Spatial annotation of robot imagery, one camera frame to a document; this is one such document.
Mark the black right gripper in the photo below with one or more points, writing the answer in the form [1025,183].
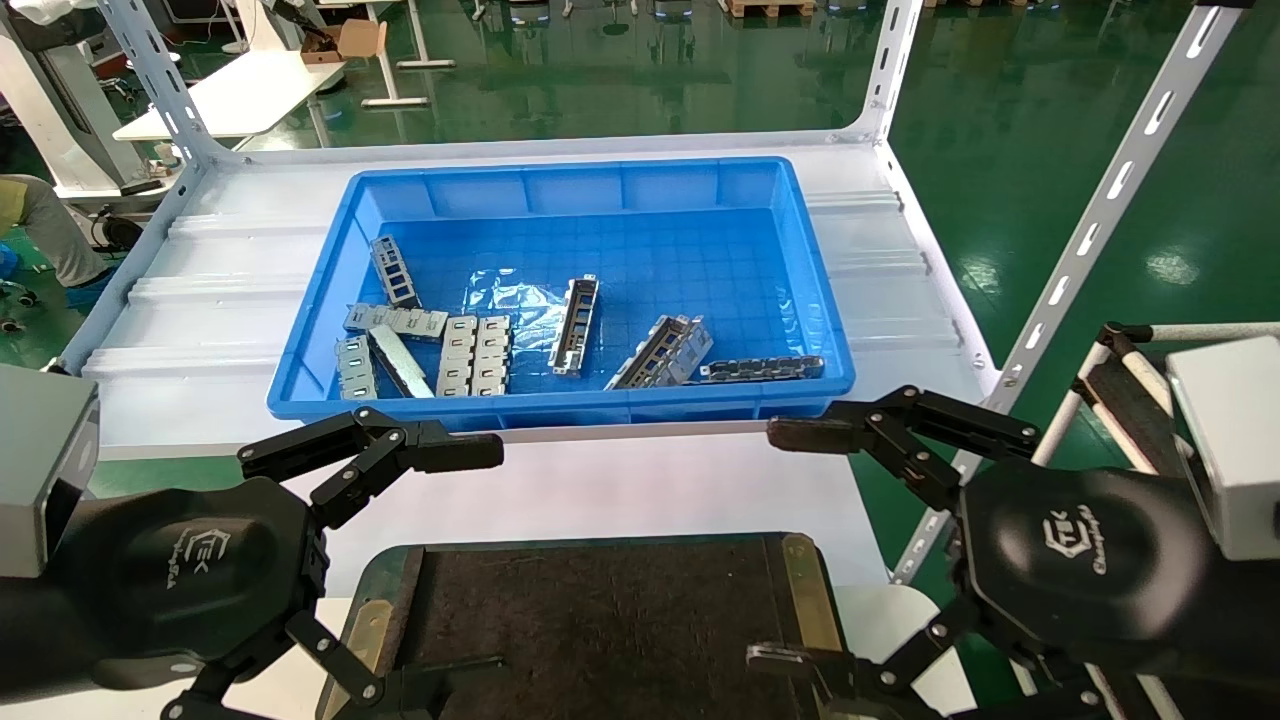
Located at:
[1090,560]

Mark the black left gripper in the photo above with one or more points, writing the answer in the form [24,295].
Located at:
[190,570]

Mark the short grey metal slotted part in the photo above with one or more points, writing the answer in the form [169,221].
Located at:
[355,370]

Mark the shiny metal strip part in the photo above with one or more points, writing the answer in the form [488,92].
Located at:
[402,365]

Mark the flat grey metal plate part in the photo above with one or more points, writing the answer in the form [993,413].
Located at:
[395,320]

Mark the black container tray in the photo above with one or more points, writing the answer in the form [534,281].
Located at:
[600,620]

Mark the white metal shelf rack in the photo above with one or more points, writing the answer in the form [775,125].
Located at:
[230,300]

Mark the clear plastic film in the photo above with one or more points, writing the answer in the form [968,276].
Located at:
[515,295]

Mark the blue plastic bin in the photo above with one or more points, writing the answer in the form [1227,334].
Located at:
[650,250]

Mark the seated person in grey trousers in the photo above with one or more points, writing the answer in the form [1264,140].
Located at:
[50,230]

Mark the white work table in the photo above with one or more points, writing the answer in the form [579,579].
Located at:
[240,95]

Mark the brown cardboard box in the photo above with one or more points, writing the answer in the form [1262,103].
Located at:
[355,40]

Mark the white machine stand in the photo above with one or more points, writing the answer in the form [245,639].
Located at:
[50,110]

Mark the wooden pallet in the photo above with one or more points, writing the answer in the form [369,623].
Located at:
[770,8]

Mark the white tube cart frame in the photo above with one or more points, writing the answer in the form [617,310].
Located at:
[1130,400]

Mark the upright grey metal bracket part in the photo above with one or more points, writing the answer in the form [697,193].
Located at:
[395,270]

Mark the large grey metal bracket part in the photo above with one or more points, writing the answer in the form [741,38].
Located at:
[665,352]

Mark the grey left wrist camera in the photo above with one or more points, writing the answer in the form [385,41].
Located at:
[40,460]

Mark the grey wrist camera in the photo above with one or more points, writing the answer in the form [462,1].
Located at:
[1235,450]
[40,460]

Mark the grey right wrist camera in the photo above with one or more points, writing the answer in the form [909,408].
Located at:
[1235,450]

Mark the white desk leg frame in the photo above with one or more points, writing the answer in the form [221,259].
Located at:
[400,100]

